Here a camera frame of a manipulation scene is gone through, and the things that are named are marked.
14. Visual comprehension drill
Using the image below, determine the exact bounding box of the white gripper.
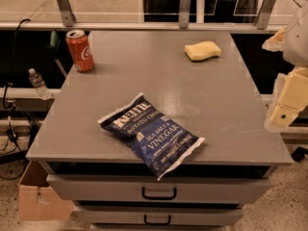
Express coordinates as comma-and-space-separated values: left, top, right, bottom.
262, 2, 308, 133

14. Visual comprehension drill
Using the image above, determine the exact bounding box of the yellow sponge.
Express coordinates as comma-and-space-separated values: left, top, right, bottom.
185, 41, 221, 62

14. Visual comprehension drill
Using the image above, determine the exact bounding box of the blue kettle chip bag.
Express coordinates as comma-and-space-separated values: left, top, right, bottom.
98, 93, 204, 181

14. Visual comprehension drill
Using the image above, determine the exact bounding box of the grey drawer cabinet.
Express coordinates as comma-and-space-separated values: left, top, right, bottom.
28, 31, 292, 231

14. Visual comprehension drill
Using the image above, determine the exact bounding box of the orange soda can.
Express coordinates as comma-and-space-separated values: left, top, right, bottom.
65, 30, 94, 72

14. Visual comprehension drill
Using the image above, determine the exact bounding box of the grey drawer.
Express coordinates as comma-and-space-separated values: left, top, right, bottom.
47, 174, 270, 204
74, 206, 243, 226

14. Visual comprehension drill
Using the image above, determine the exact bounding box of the clear plastic water bottle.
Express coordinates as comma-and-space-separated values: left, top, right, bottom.
28, 68, 51, 100

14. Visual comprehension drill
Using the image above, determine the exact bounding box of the top grey drawer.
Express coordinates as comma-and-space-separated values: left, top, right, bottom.
47, 174, 270, 204

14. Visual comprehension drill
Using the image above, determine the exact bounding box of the cardboard box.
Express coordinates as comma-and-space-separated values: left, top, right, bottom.
18, 162, 73, 221

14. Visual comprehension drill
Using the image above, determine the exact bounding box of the right metal bracket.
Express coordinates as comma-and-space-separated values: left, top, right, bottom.
254, 0, 276, 30

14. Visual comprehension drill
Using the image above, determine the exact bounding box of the metal bracket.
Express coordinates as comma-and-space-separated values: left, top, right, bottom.
254, 0, 276, 30
56, 0, 76, 27
178, 0, 191, 29

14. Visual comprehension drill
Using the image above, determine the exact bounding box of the middle metal bracket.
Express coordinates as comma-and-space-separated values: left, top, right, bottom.
178, 0, 191, 29

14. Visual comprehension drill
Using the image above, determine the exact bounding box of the left metal bracket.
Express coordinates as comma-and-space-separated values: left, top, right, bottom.
56, 0, 76, 27

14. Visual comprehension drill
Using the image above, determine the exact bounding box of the green handled tool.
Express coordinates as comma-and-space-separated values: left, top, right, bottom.
47, 30, 67, 77

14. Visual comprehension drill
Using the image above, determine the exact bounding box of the black cable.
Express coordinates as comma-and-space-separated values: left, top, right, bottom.
1, 17, 32, 111

